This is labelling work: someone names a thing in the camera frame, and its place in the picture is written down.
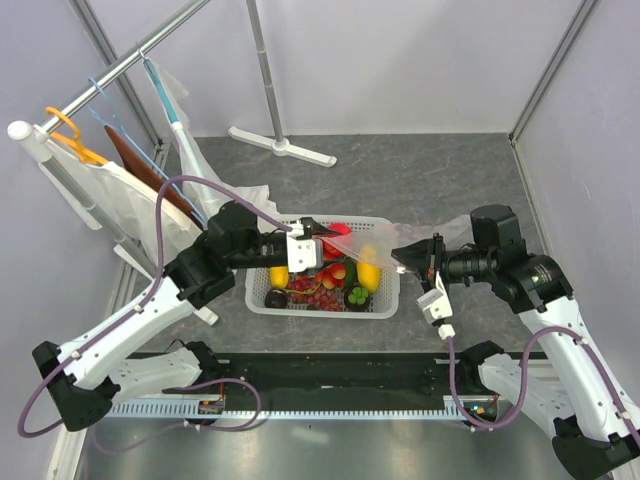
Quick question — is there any clear plastic garment cover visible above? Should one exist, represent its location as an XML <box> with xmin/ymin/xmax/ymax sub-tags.
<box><xmin>143</xmin><ymin>59</ymin><xmax>277</xmax><ymax>218</ymax></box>

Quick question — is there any white plastic basket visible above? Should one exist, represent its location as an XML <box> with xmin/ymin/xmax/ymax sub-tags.
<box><xmin>245</xmin><ymin>214</ymin><xmax>400</xmax><ymax>320</ymax></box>

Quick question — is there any orange hanger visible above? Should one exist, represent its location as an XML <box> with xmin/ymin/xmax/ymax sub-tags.
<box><xmin>45</xmin><ymin>106</ymin><xmax>108</xmax><ymax>166</ymax></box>

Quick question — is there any clear zip top bag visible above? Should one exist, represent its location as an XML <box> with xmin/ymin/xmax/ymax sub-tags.
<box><xmin>327</xmin><ymin>215</ymin><xmax>471</xmax><ymax>269</ymax></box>

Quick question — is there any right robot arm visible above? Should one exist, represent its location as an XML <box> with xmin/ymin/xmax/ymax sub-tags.
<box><xmin>391</xmin><ymin>204</ymin><xmax>639</xmax><ymax>479</ymax></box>

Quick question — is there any red lychee bunch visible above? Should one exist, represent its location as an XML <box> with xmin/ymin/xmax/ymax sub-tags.
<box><xmin>300</xmin><ymin>263</ymin><xmax>346</xmax><ymax>290</ymax></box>

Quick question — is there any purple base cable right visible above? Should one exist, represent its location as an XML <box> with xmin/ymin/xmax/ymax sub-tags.
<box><xmin>447</xmin><ymin>384</ymin><xmax>521</xmax><ymax>434</ymax></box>

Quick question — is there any rack pole with white foot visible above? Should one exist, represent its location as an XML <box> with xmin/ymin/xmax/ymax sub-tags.
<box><xmin>228</xmin><ymin>0</ymin><xmax>337</xmax><ymax>168</ymax></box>

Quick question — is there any white garment bag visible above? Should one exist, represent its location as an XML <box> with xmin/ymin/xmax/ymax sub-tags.
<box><xmin>45</xmin><ymin>139</ymin><xmax>201</xmax><ymax>267</ymax></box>

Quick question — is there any light blue cable duct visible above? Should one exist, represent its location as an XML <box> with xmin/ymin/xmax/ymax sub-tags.
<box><xmin>99</xmin><ymin>397</ymin><xmax>519</xmax><ymax>420</ymax></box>

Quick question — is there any dark mangosteen left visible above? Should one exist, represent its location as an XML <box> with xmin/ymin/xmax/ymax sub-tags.
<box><xmin>264</xmin><ymin>288</ymin><xmax>289</xmax><ymax>309</ymax></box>

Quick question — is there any silver clothes rack rail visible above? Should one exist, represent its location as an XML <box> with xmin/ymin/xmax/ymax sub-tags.
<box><xmin>61</xmin><ymin>0</ymin><xmax>209</xmax><ymax>143</ymax></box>

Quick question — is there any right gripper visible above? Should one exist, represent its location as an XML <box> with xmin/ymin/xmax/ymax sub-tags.
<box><xmin>392</xmin><ymin>232</ymin><xmax>497</xmax><ymax>294</ymax></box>

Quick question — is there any brown wooden hanger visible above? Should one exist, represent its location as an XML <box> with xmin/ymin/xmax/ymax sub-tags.
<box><xmin>104</xmin><ymin>126</ymin><xmax>202</xmax><ymax>227</ymax></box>

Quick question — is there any mangosteen with green calyx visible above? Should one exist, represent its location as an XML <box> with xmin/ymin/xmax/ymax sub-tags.
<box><xmin>343</xmin><ymin>286</ymin><xmax>371</xmax><ymax>313</ymax></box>

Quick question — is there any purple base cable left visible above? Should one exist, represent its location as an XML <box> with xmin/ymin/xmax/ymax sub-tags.
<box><xmin>91</xmin><ymin>376</ymin><xmax>264</xmax><ymax>455</ymax></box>

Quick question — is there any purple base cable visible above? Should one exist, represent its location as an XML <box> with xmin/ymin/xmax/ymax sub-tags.
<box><xmin>91</xmin><ymin>376</ymin><xmax>264</xmax><ymax>455</ymax></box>
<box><xmin>447</xmin><ymin>384</ymin><xmax>521</xmax><ymax>434</ymax></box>

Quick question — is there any green leaf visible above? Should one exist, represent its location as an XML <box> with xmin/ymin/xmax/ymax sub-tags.
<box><xmin>343</xmin><ymin>259</ymin><xmax>357</xmax><ymax>290</ymax></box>

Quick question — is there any blue wire hanger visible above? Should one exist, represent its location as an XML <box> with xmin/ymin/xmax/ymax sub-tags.
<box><xmin>89</xmin><ymin>77</ymin><xmax>204</xmax><ymax>229</ymax></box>

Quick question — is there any yellow mango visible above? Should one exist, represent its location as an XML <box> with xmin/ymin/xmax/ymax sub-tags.
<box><xmin>356</xmin><ymin>245</ymin><xmax>382</xmax><ymax>293</ymax></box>
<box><xmin>269</xmin><ymin>266</ymin><xmax>289</xmax><ymax>289</ymax></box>

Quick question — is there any teal and white hanger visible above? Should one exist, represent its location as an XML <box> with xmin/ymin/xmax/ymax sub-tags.
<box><xmin>143</xmin><ymin>58</ymin><xmax>214</xmax><ymax>217</ymax></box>

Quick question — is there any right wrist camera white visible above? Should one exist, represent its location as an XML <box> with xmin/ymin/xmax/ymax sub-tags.
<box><xmin>416</xmin><ymin>272</ymin><xmax>456</xmax><ymax>341</ymax></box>

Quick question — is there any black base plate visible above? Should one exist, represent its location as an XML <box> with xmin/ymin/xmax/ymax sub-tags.
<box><xmin>161</xmin><ymin>351</ymin><xmax>549</xmax><ymax>419</ymax></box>

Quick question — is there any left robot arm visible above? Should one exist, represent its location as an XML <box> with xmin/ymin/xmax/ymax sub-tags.
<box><xmin>32</xmin><ymin>201</ymin><xmax>334</xmax><ymax>432</ymax></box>

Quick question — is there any purple grape bunch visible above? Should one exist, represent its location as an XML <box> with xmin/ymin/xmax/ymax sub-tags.
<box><xmin>285</xmin><ymin>280</ymin><xmax>343</xmax><ymax>312</ymax></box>

